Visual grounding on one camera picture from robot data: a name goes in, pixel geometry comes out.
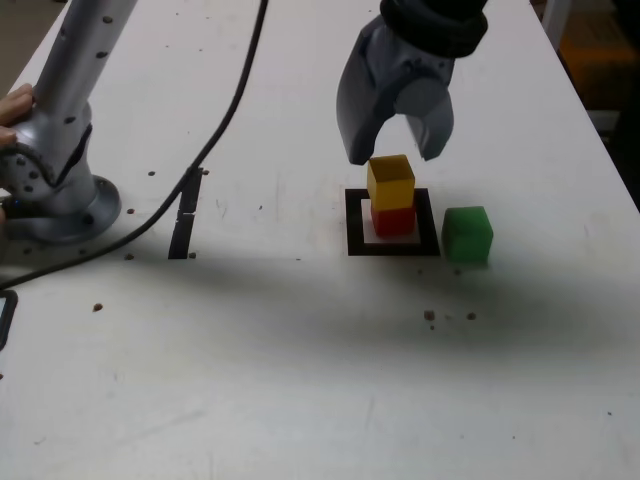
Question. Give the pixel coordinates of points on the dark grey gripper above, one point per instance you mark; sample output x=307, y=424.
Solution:
x=410, y=62

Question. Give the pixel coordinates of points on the yellow cube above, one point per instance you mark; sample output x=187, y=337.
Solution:
x=390, y=182

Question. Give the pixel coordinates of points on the red cube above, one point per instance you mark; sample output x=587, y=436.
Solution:
x=395, y=222

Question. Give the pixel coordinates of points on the green cube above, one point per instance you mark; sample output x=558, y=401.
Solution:
x=467, y=235

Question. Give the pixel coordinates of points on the black tape square outline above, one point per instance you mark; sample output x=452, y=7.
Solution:
x=395, y=250

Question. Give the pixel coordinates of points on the person's hand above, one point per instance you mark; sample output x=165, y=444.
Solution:
x=15, y=107

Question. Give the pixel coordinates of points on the black tape strip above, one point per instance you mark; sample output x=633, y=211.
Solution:
x=182, y=235

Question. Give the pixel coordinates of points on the white frame post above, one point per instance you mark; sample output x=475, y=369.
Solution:
x=556, y=22

